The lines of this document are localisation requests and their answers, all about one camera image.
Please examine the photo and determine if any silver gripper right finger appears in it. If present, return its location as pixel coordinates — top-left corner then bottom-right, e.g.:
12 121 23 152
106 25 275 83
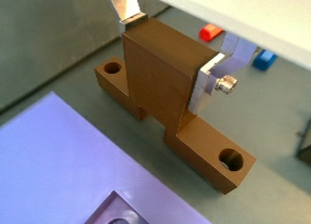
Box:
188 33 256 114

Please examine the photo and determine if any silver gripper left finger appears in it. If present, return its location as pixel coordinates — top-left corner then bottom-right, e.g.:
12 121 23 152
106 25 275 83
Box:
110 0 148 33

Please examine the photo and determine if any brown T-shaped block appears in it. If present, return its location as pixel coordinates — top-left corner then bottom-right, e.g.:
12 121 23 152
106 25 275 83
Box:
95 18 255 193

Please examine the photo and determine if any purple base board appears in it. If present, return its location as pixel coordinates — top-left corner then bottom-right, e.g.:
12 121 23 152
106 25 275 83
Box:
0 93 211 224

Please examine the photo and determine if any blue peg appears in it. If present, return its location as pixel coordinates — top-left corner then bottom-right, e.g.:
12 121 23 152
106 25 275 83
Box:
252 50 278 71

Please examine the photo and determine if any red peg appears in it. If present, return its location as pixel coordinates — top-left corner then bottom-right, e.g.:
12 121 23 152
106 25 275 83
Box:
199 24 223 42

